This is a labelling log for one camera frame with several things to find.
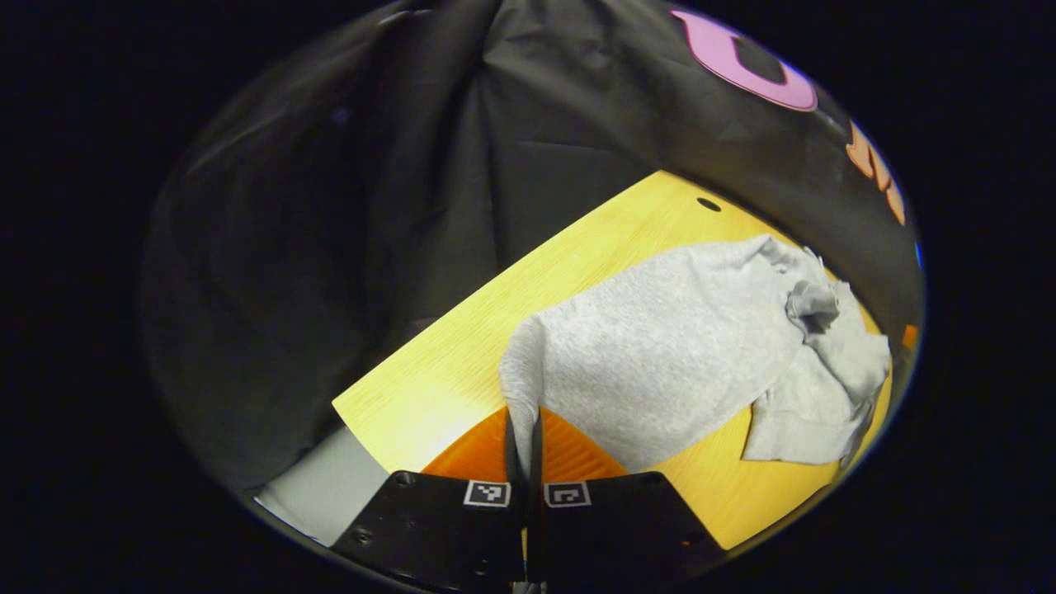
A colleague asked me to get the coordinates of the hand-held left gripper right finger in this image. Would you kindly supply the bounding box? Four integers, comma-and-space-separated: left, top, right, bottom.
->
528, 406, 727, 591

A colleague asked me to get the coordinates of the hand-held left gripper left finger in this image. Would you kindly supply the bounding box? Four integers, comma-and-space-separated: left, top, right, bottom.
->
330, 406, 529, 594

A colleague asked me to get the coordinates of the grey zip-neck sweatshirt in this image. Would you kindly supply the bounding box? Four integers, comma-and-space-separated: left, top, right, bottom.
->
497, 233, 893, 475

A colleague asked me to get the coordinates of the black backdrop cloth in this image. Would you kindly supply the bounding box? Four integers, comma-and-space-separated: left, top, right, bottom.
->
140, 0, 925, 496

